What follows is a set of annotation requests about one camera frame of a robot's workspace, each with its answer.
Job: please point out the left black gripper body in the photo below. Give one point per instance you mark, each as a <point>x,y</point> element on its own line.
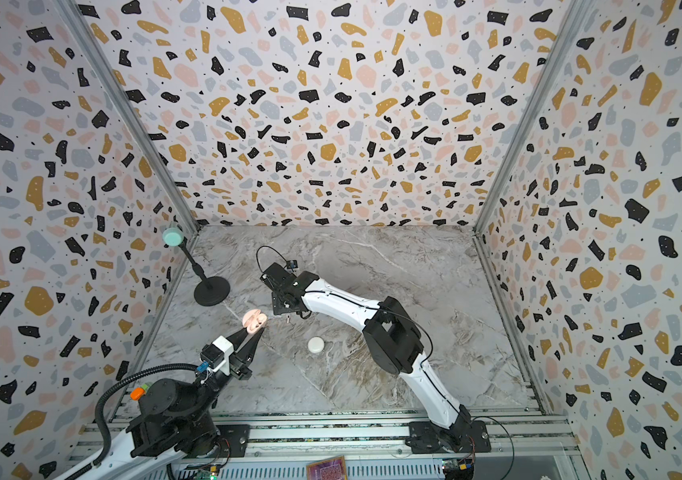
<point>240,370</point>

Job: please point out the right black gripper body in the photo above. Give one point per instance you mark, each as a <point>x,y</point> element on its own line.
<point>282,298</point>

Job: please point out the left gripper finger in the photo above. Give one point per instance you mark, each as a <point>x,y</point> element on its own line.
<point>238,337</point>
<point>248,350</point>

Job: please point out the pink earbud charging case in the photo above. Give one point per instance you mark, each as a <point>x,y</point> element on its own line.
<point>254,320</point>

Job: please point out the white earbud charging case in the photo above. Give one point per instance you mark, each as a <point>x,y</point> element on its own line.
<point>315,345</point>

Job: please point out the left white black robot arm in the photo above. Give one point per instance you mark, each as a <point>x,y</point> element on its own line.
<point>175,417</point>

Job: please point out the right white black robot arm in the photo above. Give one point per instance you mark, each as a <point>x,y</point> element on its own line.
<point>394,342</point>

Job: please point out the microphone stand with green ball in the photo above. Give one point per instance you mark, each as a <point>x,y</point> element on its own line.
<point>211,290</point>

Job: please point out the orange green connector block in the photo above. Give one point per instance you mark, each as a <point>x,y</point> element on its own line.
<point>138,392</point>

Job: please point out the small electronics board with leds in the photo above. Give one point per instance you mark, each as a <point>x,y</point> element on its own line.
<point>209,472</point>

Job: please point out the pink circuit board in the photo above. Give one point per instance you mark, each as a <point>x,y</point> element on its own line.
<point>328,469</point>

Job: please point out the right small electronics board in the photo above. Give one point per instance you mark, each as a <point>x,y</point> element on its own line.
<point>458,469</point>

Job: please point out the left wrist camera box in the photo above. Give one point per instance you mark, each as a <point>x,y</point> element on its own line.
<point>216,357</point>

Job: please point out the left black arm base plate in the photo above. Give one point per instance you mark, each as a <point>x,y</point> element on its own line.
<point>229,440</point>

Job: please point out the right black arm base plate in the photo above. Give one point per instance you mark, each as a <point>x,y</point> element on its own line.
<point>424,437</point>

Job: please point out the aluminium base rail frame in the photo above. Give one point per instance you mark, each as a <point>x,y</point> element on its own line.
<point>523,446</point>

